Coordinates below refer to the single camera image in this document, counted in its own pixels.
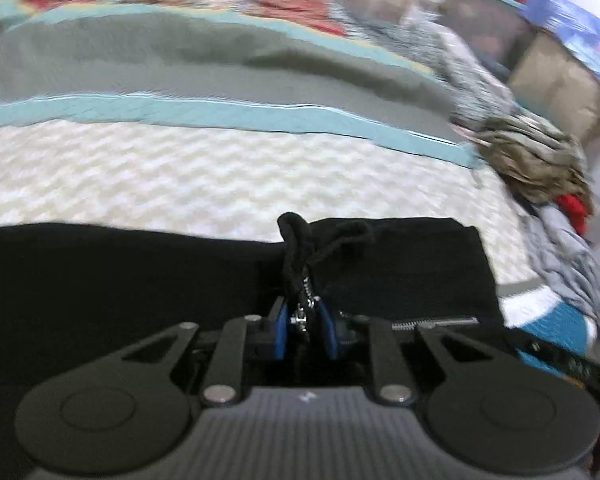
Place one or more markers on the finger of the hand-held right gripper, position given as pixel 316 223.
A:
pixel 560 357

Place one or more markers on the brown cardboard box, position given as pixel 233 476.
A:
pixel 555 85

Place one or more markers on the blue printed box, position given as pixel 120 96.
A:
pixel 575 25

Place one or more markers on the red cloth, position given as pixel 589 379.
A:
pixel 572 210

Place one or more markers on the dark storage bin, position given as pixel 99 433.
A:
pixel 485 20

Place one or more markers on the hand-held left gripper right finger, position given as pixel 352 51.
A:
pixel 327 330

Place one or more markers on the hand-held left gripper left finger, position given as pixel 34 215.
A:
pixel 280 330

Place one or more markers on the black pants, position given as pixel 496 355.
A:
pixel 130 285

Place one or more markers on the grey crumpled garment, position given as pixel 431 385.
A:
pixel 570 260

